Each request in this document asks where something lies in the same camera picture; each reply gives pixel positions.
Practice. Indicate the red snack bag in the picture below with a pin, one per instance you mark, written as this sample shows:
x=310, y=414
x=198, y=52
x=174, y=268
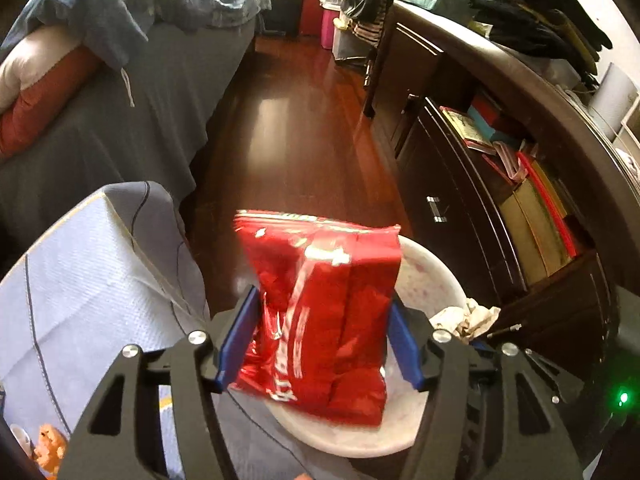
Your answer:
x=325, y=310

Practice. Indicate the row of books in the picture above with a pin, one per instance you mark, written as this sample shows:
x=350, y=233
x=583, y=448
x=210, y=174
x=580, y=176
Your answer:
x=530, y=210

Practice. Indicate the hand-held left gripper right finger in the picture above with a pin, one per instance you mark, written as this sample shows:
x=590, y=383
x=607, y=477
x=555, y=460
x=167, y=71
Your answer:
x=405, y=345

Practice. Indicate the orange fuzzy object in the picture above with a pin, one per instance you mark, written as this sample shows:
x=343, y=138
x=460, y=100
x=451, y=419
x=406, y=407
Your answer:
x=50, y=447

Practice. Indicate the pink bin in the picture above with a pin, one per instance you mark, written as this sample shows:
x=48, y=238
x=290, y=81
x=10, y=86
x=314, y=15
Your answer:
x=329, y=30

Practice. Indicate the white box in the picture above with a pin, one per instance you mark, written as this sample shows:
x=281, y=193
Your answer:
x=615, y=92

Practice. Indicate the bed with grey sheet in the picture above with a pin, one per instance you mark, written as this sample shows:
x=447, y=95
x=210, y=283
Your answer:
x=125, y=150

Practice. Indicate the black suitcase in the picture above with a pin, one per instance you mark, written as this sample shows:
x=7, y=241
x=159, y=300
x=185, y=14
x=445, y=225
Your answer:
x=280, y=0

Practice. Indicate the stack of folded dark clothes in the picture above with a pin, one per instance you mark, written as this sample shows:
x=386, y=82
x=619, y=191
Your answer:
x=530, y=15

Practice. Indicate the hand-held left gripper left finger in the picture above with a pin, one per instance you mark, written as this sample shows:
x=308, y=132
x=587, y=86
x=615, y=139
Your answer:
x=237, y=340

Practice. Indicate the dark wooden dresser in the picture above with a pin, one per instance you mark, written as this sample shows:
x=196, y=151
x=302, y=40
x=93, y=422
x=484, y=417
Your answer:
x=500, y=80

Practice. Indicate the white trash bin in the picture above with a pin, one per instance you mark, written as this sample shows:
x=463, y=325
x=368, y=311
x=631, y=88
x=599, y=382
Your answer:
x=430, y=280

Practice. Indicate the blue blanket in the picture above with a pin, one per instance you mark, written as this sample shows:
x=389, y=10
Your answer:
x=100, y=5

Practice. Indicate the red suitcase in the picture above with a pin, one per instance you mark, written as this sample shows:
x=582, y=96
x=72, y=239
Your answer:
x=311, y=15

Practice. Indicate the white paper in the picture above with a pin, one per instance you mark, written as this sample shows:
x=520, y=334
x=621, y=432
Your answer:
x=465, y=320

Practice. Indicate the light blue checked tablecloth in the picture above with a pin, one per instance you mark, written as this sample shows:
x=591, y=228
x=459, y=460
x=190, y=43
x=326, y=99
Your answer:
x=90, y=285

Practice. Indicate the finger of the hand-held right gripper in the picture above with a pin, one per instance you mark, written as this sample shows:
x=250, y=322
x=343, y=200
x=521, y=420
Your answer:
x=482, y=346

